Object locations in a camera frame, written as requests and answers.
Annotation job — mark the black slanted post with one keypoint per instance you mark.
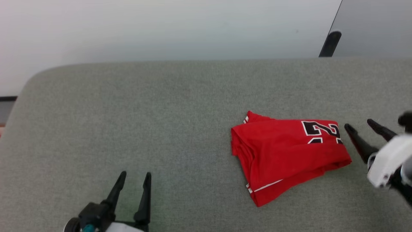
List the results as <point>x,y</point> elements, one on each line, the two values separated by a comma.
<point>330,43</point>

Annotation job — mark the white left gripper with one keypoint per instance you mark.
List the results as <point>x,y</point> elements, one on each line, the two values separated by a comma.
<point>125,228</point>

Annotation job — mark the teal left camera connector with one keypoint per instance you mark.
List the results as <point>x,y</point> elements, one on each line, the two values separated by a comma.
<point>88,228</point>

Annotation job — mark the dark grey panel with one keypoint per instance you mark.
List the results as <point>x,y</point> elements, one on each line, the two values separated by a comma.
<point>376,29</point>

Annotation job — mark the red and white basketball jersey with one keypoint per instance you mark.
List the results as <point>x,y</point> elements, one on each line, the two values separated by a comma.
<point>283,154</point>

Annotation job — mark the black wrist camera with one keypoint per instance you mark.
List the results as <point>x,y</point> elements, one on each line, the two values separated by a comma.
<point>406,120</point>
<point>95,214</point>

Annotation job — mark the grey fabric sofa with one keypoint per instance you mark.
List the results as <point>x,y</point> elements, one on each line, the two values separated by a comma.
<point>145,129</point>

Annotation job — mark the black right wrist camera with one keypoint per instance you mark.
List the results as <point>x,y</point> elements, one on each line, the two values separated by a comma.
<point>406,120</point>

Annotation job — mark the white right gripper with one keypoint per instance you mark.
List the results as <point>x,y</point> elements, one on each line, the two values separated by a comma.
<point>386,158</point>

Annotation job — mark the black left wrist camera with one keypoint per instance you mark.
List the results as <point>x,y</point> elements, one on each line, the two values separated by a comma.
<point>95,214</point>

